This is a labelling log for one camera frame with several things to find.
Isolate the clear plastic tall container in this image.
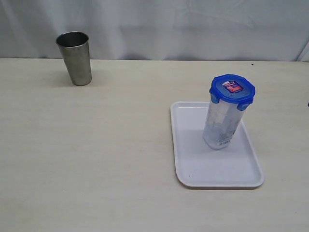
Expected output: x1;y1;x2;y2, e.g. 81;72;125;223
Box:
203;100;249;150

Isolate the blue plastic lid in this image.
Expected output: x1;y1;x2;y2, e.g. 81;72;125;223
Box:
209;74;255;111

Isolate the stainless steel cup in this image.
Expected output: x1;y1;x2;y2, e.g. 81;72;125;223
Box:
56;31;92;86

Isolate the white backdrop curtain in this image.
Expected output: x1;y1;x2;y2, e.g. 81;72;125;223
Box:
0;0;309;62

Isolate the white rectangular tray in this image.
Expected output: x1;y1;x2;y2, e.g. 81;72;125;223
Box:
170;101;265;189

